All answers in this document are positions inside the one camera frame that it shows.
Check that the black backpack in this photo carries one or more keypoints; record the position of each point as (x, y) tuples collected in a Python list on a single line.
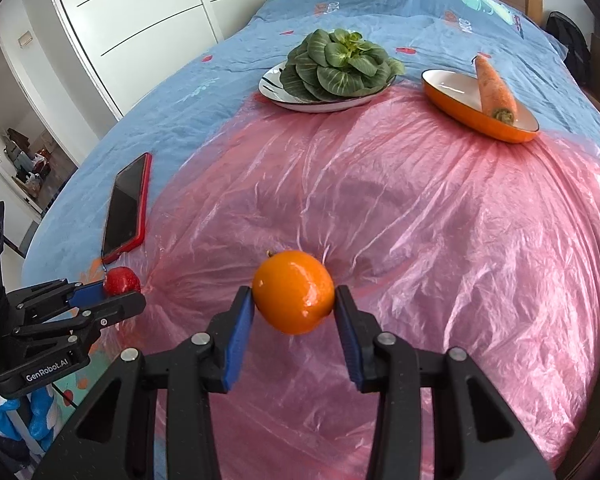
[(570, 40)]

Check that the carrot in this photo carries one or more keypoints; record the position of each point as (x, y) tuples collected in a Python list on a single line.
[(495, 90)]

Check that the green bok choy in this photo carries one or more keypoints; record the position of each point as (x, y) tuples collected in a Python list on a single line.
[(340, 65)]

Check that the small red apple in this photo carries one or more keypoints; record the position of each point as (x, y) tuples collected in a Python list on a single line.
[(122, 280)]

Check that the smartphone in red case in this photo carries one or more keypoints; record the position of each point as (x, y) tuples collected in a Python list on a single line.
[(125, 205)]

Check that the orange oval dish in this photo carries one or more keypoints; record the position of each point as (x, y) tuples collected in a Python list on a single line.
[(450, 85)]

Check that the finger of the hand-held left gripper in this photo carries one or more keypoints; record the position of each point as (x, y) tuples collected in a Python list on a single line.
[(87, 294), (115, 310)]

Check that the white patterned plate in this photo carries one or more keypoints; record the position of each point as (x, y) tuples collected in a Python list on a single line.
[(272, 87)]

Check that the pink plastic bag sheet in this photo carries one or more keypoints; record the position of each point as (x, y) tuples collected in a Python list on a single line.
[(430, 235)]

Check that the wall switch plate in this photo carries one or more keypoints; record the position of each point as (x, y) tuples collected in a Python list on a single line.
[(25, 39)]

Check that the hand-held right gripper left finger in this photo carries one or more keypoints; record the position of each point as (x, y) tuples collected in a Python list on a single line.
[(240, 340)]

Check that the orange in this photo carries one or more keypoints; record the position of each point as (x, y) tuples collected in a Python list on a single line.
[(292, 292)]

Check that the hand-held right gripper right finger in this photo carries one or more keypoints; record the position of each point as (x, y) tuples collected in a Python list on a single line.
[(347, 340)]

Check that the white wardrobe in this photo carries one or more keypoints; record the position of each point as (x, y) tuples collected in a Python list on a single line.
[(130, 10)]

